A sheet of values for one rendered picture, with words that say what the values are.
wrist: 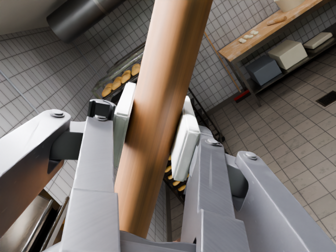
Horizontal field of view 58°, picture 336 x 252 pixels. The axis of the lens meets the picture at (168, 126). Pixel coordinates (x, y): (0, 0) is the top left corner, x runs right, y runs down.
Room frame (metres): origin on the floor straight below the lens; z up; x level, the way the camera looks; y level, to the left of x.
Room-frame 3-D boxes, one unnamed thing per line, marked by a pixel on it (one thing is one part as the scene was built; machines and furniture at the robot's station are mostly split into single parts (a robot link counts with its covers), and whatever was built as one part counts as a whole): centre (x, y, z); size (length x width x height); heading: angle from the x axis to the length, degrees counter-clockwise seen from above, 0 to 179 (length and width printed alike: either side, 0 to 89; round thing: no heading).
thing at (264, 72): (4.44, -1.71, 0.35); 0.50 x 0.36 x 0.24; 168
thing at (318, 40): (4.26, -2.59, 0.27); 0.34 x 0.26 x 0.07; 84
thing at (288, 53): (4.35, -2.12, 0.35); 0.50 x 0.36 x 0.24; 170
